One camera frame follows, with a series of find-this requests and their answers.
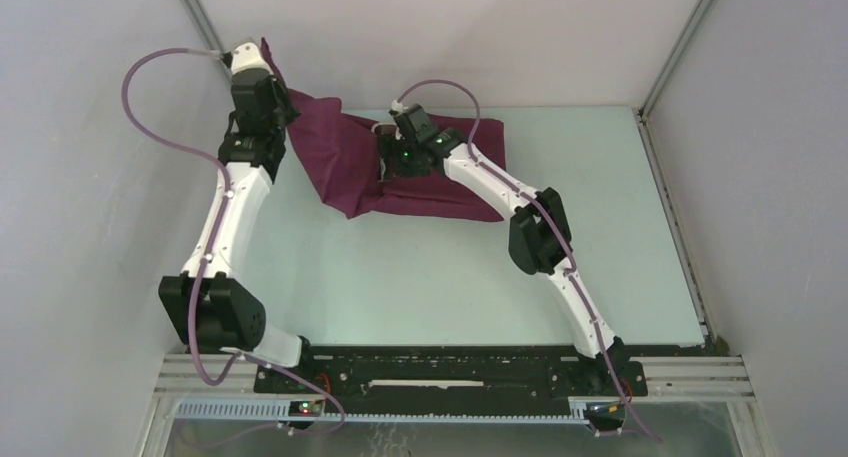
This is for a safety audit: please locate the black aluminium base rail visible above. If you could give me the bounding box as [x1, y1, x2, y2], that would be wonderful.
[142, 348, 760, 443]

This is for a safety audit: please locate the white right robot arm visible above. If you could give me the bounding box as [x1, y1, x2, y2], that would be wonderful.
[379, 101, 630, 395]

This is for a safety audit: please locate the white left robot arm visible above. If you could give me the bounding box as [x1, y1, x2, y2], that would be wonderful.
[158, 40, 316, 394]

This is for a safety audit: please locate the magenta surgical wrap cloth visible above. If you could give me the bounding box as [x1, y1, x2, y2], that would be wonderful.
[259, 36, 510, 222]

